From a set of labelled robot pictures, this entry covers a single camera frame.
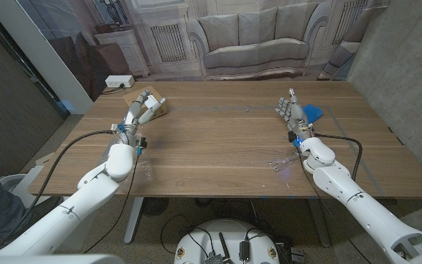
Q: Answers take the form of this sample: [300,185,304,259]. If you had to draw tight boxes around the black power adapter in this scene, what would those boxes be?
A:
[238,240,251,262]

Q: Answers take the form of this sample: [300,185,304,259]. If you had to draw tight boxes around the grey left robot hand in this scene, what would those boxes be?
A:
[122,89,167,133]

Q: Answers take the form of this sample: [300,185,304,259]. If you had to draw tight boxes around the white floor stand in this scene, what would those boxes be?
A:
[0,164,53,210]

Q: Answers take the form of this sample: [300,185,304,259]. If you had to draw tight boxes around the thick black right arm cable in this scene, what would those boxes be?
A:
[311,133,364,181]

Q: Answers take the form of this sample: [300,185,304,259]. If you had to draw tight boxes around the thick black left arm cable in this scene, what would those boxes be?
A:
[0,130,120,254]

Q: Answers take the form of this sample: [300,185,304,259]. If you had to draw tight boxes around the black round floor device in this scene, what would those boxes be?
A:
[141,197,170,217]

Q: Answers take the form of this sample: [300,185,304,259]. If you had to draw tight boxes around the clear eyeglasses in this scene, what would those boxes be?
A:
[268,156,302,172]

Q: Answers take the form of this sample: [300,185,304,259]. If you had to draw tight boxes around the black antenna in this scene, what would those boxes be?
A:
[218,232,232,263]

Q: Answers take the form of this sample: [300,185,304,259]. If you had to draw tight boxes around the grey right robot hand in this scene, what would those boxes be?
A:
[275,87,312,137]

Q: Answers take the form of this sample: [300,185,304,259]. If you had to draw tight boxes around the cardboard scrap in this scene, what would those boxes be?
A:
[34,152,55,166]

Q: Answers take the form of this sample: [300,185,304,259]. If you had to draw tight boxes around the clear plastic clamshell container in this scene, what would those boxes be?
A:
[103,135,155,184]

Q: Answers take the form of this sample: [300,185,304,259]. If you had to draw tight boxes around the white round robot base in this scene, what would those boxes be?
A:
[173,219,281,264]

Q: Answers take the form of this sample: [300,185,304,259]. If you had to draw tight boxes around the white table leg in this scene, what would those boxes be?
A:
[123,197,145,245]
[308,197,332,249]

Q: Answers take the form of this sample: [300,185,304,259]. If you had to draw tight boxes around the blue sponge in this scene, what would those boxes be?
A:
[301,104,324,125]

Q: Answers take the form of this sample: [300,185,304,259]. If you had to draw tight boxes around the white robot chest cover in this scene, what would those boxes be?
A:
[0,254,126,264]

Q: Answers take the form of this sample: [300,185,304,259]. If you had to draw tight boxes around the white power strip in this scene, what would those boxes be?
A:
[104,75,136,89]

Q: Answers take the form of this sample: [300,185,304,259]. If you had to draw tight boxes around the brown cardboard box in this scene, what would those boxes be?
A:
[122,85,169,120]

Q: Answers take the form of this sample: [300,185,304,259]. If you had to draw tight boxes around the printed living room backdrop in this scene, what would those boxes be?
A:
[15,0,391,103]

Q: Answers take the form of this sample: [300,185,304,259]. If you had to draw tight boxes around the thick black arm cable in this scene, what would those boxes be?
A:
[311,133,364,181]
[0,130,120,254]

